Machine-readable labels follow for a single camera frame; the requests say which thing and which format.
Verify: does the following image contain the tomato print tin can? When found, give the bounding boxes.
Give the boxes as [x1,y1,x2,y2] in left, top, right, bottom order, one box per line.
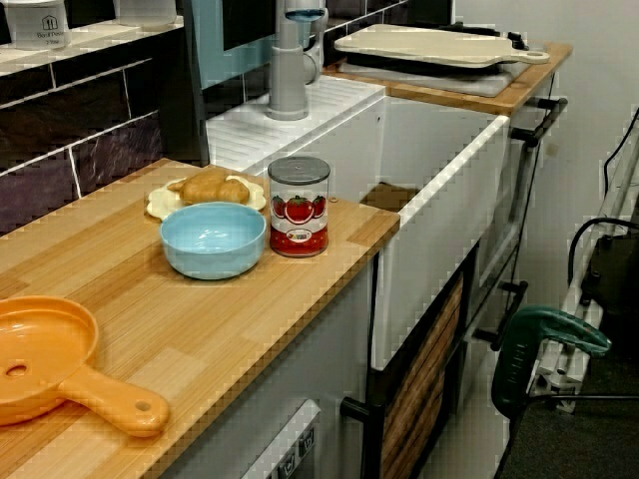
[268,156,332,258]

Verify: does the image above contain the light blue bowl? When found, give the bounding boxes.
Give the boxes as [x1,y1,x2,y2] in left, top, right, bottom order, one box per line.
[159,202,267,280]

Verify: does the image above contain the white sink basin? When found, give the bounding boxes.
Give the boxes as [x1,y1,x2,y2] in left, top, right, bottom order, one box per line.
[207,77,511,373]

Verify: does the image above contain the brown toy croissant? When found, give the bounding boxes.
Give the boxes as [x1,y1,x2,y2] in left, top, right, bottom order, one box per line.
[167,169,251,207]

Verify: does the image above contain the cream scalloped plate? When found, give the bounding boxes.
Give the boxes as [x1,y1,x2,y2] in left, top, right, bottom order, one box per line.
[144,174,266,222]

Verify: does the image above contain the grey toy faucet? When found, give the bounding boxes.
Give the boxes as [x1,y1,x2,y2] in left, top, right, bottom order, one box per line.
[265,0,330,121]

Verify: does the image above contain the wooden slat drawer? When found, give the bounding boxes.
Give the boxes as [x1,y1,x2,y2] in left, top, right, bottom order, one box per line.
[381,278,465,479]

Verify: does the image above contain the dark upright pillar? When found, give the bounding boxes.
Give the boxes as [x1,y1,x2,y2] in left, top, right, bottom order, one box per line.
[179,0,211,169]

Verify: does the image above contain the grey toy appliance panel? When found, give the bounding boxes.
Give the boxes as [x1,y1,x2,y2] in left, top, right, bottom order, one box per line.
[244,398,323,479]

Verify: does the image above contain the white stove tray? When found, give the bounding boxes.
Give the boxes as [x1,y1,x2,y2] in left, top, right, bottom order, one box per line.
[338,54,525,99]

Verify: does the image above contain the cream cutting board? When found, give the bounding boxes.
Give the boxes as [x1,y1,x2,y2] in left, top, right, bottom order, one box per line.
[332,23,551,70]

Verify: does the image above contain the black rectangular panel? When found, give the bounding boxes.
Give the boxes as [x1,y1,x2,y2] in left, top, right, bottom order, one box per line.
[223,0,277,51]

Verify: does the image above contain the plain white jar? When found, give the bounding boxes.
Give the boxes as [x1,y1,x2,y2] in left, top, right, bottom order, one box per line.
[114,0,179,32]

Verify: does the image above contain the black box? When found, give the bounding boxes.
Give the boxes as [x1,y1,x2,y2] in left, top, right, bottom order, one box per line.
[581,234,639,345]

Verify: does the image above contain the white jar with label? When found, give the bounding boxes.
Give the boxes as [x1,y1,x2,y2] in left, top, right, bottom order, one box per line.
[3,0,71,51]

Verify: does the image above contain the black cabinet handle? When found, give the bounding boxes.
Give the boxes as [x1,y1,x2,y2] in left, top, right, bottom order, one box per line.
[488,280,529,352]
[511,97,569,149]
[339,396,385,435]

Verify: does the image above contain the thick black cable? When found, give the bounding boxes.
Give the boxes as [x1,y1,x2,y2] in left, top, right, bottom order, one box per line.
[568,217,639,300]

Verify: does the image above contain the thin black cable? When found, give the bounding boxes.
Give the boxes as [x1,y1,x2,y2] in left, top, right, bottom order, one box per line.
[603,107,639,184]

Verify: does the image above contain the aluminium frame rail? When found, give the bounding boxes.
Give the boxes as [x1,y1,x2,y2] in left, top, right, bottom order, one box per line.
[528,144,639,413]

